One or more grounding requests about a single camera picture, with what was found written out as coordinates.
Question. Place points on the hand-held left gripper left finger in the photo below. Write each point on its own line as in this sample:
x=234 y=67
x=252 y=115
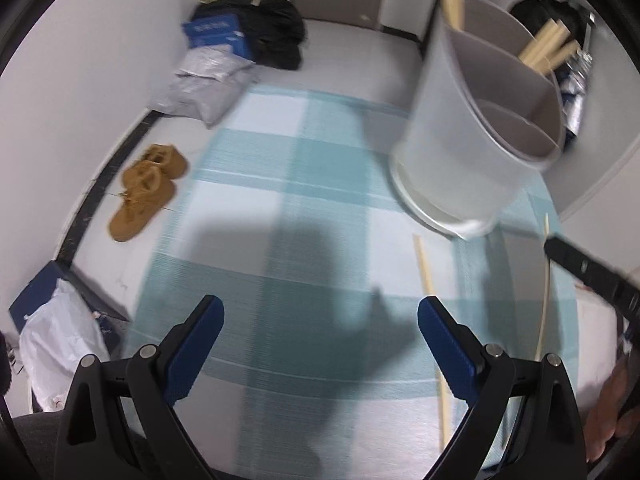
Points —
x=195 y=350

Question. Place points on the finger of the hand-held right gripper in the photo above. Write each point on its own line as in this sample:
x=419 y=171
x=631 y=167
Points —
x=582 y=265

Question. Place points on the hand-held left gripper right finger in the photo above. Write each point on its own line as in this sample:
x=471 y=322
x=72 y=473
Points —
x=447 y=350

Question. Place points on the white divided utensil holder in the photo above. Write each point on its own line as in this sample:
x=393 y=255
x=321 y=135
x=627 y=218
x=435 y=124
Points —
x=450 y=145

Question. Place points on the person's right hand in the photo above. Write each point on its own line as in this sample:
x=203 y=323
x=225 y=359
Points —
x=607 y=410

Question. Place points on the white plastic bag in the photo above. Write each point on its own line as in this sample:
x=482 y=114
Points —
x=60 y=340

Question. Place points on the flat dark blue box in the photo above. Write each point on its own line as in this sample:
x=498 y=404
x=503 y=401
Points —
x=45 y=285

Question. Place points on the silver folding umbrella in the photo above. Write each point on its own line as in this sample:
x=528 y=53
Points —
x=577 y=90

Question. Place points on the teal plaid mat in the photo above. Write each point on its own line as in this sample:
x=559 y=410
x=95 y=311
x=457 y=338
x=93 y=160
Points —
x=300 y=200

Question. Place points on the grey trouser leg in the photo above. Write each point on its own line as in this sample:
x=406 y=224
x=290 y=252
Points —
x=37 y=445

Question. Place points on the large grey mailer bag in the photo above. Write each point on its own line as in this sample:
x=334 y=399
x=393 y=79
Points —
x=205 y=97

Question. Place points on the black backpack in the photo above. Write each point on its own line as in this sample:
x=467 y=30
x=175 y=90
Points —
x=530 y=17

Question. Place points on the small wrinkled grey mailer bag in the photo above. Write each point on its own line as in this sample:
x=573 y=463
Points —
x=212 y=65

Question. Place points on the chopsticks inside holder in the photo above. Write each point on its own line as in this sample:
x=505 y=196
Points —
x=428 y=0

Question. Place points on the blue cardboard box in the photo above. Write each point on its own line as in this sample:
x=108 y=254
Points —
x=217 y=35

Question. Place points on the black duffel bag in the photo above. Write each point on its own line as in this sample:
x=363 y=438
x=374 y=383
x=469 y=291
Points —
x=275 y=30

